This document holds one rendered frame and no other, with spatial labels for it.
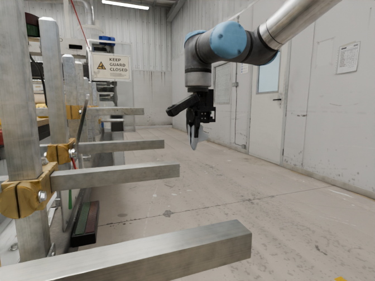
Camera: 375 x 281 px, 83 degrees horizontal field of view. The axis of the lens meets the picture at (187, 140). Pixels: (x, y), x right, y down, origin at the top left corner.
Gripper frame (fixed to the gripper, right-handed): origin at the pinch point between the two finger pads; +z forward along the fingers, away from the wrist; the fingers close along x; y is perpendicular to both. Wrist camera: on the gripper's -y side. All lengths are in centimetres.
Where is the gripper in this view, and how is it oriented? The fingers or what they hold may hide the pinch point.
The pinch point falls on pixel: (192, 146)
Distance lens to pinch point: 74.4
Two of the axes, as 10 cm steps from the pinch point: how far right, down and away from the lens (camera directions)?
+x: -3.6, -1.5, 9.2
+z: 0.0, 9.9, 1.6
